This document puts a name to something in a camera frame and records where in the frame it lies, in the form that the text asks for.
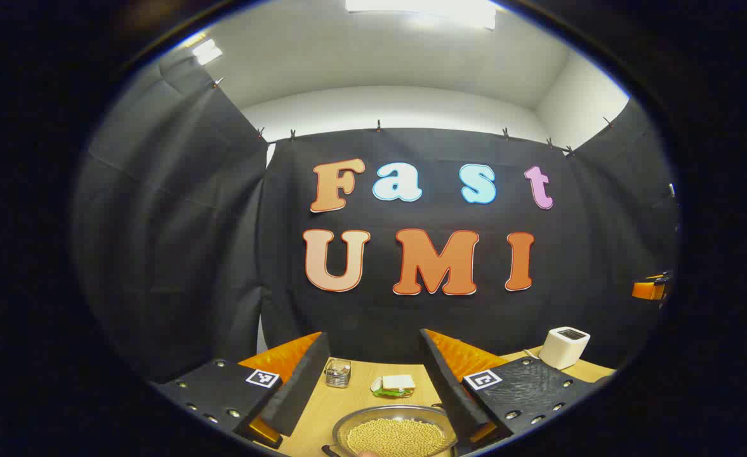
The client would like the steel pot with soybeans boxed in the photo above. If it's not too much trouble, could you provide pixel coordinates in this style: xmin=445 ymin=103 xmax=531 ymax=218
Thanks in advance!
xmin=321 ymin=404 xmax=459 ymax=457

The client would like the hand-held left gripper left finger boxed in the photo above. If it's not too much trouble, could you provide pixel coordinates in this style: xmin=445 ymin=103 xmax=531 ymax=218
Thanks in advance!
xmin=151 ymin=331 xmax=331 ymax=450

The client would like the large ceiling light panel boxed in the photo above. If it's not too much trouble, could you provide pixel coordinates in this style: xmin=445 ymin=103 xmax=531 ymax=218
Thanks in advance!
xmin=346 ymin=0 xmax=496 ymax=30

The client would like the black backdrop cloth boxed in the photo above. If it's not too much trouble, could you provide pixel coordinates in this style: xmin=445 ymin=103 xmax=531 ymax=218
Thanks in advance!
xmin=72 ymin=48 xmax=682 ymax=385

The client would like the white toaster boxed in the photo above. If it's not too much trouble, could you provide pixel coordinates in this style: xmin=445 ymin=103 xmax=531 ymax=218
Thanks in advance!
xmin=539 ymin=326 xmax=591 ymax=371

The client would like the small ceiling light panel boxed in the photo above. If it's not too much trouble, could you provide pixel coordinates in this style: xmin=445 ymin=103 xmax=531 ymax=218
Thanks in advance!
xmin=192 ymin=39 xmax=223 ymax=65

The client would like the sandwich on plate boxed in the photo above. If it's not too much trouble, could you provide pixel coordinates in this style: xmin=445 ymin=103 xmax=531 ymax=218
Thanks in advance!
xmin=371 ymin=374 xmax=416 ymax=399

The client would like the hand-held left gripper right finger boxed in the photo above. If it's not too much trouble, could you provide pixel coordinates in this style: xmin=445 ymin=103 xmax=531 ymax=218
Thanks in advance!
xmin=419 ymin=328 xmax=615 ymax=448

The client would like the row of black cloth clips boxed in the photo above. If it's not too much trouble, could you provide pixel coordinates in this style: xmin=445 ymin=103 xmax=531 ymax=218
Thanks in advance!
xmin=211 ymin=76 xmax=615 ymax=156

